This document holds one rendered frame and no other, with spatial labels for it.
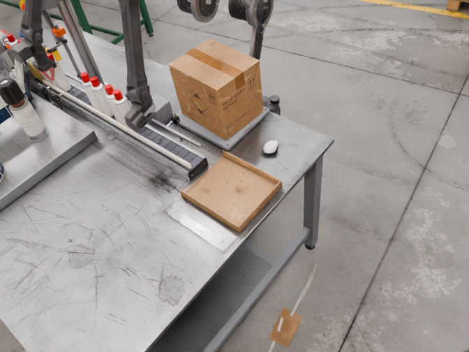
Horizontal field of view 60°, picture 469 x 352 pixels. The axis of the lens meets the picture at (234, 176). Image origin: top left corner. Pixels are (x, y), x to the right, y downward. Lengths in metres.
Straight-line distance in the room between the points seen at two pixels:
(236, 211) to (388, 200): 1.33
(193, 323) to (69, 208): 0.77
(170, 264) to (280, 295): 0.94
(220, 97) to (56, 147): 0.79
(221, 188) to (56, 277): 0.67
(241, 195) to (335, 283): 0.93
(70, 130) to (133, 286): 0.88
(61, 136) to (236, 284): 1.07
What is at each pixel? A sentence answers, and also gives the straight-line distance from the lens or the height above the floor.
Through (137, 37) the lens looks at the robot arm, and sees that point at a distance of 1.56.
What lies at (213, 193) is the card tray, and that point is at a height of 0.83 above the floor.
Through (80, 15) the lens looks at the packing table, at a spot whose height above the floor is 0.56.
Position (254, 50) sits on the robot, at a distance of 2.62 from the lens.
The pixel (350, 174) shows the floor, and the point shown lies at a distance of 2.74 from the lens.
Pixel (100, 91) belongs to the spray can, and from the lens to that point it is 1.92.
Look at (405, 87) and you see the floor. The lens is 3.46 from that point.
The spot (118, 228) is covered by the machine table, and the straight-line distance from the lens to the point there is 1.61.
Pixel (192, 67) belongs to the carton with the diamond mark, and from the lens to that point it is 1.73.
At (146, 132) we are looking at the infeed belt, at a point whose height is 0.88.
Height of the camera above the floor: 2.05
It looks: 48 degrees down
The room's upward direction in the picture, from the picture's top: 10 degrees counter-clockwise
